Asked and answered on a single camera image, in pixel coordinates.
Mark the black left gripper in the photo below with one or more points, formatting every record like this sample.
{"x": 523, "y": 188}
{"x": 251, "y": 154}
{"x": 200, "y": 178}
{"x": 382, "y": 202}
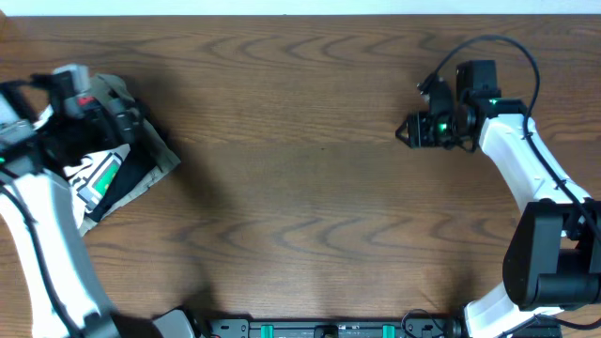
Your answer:
{"x": 97, "y": 122}

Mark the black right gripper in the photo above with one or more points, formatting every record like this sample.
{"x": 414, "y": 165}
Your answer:
{"x": 419, "y": 130}

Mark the white t-shirt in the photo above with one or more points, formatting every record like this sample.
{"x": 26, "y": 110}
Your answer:
{"x": 88, "y": 179}

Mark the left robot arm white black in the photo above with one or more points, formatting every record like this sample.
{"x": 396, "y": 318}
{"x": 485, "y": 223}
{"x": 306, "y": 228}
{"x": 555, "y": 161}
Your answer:
{"x": 36, "y": 203}

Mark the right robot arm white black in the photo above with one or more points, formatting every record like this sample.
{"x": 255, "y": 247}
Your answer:
{"x": 552, "y": 263}

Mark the black folded garment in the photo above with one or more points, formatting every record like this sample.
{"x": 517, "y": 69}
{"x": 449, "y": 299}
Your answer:
{"x": 134, "y": 168}

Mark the beige folded garment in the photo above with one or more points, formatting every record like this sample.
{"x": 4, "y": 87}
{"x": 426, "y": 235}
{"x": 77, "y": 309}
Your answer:
{"x": 106, "y": 87}

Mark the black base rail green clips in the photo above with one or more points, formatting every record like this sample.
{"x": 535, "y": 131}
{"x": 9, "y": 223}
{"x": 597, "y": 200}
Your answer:
{"x": 418, "y": 326}

